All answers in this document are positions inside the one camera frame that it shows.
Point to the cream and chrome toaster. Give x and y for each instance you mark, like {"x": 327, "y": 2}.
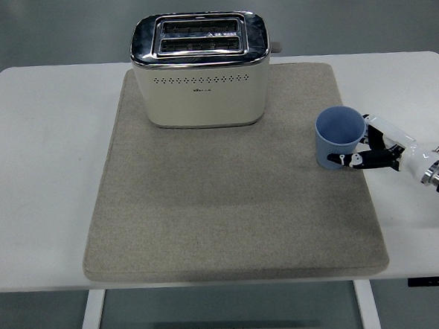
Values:
{"x": 200, "y": 98}

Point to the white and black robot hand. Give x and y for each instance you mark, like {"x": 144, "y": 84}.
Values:
{"x": 409, "y": 153}

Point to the black table control panel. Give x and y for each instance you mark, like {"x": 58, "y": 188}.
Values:
{"x": 435, "y": 281}

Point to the white table leg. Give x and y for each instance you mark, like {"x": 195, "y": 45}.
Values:
{"x": 91, "y": 321}
{"x": 368, "y": 308}

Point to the beige fabric mat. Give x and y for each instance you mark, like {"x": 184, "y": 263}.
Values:
{"x": 215, "y": 209}

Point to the blue plastic cup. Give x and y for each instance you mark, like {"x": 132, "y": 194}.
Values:
{"x": 337, "y": 135}

